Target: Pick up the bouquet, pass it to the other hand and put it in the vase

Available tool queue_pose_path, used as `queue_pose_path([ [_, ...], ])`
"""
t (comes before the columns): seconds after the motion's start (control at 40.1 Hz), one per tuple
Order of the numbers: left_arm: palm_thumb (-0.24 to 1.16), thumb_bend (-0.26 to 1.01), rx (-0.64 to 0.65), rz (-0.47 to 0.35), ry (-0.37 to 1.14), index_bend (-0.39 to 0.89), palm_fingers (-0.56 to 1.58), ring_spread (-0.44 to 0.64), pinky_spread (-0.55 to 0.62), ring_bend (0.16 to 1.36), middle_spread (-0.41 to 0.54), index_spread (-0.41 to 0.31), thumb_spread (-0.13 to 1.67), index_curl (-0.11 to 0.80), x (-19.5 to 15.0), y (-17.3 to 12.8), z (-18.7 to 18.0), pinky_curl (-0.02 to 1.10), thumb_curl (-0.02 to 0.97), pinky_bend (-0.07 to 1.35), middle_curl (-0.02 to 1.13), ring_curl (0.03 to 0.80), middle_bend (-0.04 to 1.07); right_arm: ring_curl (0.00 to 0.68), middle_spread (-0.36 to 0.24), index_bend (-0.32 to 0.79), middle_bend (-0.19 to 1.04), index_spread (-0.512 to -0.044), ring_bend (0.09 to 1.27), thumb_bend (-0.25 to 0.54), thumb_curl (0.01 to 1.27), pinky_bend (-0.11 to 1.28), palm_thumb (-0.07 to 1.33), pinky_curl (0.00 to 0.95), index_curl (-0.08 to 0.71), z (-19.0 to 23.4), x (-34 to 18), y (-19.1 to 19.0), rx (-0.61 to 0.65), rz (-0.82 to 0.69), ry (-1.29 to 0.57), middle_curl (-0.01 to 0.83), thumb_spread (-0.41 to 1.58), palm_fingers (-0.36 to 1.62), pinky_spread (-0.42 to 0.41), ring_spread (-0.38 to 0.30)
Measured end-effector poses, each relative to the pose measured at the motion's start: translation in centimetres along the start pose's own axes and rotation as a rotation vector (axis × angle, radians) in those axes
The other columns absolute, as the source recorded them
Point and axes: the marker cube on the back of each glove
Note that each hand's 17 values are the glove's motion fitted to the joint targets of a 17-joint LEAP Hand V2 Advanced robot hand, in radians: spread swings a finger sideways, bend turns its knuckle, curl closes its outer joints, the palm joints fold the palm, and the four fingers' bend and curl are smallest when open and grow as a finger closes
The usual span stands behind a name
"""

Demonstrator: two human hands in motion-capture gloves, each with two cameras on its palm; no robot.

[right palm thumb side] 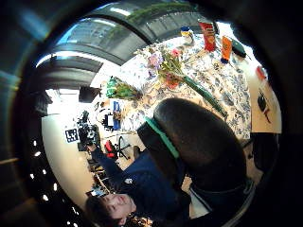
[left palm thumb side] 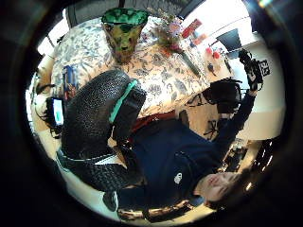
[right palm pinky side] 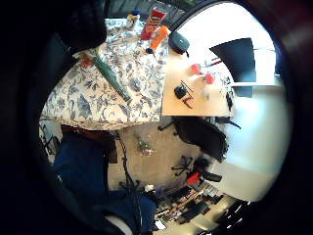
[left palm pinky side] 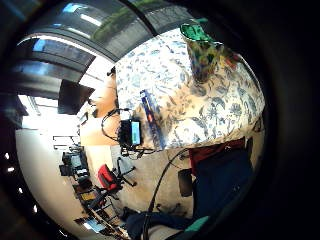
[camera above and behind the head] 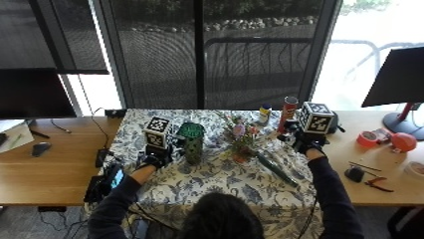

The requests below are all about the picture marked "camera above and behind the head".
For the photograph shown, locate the thin wooden stick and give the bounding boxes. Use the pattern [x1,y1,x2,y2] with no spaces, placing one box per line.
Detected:
[348,160,383,173]

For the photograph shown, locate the person's left hand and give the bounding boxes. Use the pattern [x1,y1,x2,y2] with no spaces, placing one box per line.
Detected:
[139,144,175,170]

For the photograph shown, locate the bouquet of pink flowers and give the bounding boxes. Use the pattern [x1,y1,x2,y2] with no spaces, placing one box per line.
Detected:
[215,111,299,188]

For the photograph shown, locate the green patterned vase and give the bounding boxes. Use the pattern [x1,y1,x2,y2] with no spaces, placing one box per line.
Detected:
[177,120,207,165]

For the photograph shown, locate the white marker cube on left glove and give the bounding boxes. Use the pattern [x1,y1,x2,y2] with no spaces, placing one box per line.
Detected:
[143,116,173,150]

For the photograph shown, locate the black computer mouse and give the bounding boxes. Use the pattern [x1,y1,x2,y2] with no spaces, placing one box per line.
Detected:
[30,141,53,157]

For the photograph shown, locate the black box on table edge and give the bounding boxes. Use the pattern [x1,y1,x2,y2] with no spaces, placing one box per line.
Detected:
[104,109,127,119]

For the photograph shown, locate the small black device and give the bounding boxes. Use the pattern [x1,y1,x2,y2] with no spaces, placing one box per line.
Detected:
[343,166,365,183]

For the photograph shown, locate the white marker cube on right glove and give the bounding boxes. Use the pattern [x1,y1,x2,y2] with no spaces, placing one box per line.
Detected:
[298,101,336,135]

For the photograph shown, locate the black computer monitor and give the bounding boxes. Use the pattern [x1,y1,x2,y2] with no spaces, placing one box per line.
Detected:
[0,67,78,120]

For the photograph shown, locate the small white bottle blue cap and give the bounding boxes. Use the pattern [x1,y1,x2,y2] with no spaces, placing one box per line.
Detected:
[258,103,272,126]

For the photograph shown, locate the white paper sheet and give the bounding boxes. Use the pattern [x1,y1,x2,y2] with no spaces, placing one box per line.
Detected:
[0,121,36,154]

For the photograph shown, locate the red round ball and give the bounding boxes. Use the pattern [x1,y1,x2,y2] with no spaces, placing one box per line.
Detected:
[391,131,419,153]

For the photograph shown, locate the the person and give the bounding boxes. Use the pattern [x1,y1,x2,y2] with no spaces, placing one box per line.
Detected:
[86,147,365,239]

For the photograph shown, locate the black wrist-mounted device with screen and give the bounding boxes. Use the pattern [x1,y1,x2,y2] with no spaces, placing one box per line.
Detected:
[101,162,127,192]

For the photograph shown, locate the red snack tube can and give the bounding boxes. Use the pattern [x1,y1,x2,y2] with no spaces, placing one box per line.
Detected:
[276,96,299,134]

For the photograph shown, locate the orange tape roll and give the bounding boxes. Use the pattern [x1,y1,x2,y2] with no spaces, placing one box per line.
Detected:
[355,130,380,148]

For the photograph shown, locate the black cable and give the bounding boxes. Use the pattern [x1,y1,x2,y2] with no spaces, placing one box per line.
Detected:
[89,107,112,150]

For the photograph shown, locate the black power adapter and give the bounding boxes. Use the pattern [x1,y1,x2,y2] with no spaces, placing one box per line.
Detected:
[94,148,112,169]

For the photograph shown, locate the white tape roll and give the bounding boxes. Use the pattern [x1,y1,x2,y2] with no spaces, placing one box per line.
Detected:
[404,160,424,180]

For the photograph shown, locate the person's right hand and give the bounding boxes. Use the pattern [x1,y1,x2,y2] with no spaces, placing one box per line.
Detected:
[276,120,328,155]

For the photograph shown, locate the white marker cube on glove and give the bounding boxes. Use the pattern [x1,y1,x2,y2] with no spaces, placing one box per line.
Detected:
[143,116,173,150]
[298,101,336,135]

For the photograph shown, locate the blue floral white tablecloth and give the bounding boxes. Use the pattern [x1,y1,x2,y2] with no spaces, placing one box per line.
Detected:
[86,109,326,239]

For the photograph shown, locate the black monitor with red stand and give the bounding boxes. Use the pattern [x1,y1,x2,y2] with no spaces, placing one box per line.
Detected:
[360,46,424,141]

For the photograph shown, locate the red handled pliers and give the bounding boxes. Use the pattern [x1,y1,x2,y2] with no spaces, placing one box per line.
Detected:
[364,176,395,193]

